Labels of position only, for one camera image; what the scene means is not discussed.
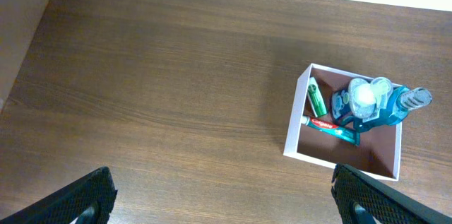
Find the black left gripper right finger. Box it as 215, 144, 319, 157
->
331, 164, 451, 224

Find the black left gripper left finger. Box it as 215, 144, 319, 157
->
1, 167, 117, 224

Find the green and white toothpaste tube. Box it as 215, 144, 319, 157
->
301, 116, 360, 146

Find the teal mouthwash bottle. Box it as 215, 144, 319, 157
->
331, 86, 433, 133

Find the green and white soap box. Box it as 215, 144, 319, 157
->
307, 77, 328, 117

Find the clear bottle with purple liquid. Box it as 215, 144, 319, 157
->
331, 77, 393, 126

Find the white cardboard box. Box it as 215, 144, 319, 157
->
283, 64, 402, 181

